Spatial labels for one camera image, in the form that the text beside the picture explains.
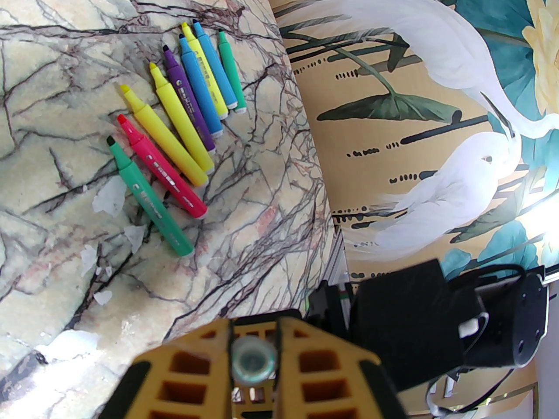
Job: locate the blue marker pen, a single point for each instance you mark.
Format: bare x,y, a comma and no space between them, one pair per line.
198,87
216,68

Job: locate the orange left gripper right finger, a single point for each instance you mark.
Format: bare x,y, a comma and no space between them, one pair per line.
332,378

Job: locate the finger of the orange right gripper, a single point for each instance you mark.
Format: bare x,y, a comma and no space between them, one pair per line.
322,294
334,321

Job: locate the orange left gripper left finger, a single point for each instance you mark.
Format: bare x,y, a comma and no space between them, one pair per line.
183,378

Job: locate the translucent pen cap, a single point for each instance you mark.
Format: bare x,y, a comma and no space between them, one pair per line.
253,358

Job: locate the white torn tape scrap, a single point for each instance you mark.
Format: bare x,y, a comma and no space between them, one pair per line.
109,199
89,258
103,297
133,236

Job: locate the green marker pen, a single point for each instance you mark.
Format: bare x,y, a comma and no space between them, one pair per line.
150,199
231,77

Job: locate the purple marker pen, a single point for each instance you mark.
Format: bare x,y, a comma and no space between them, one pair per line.
187,98

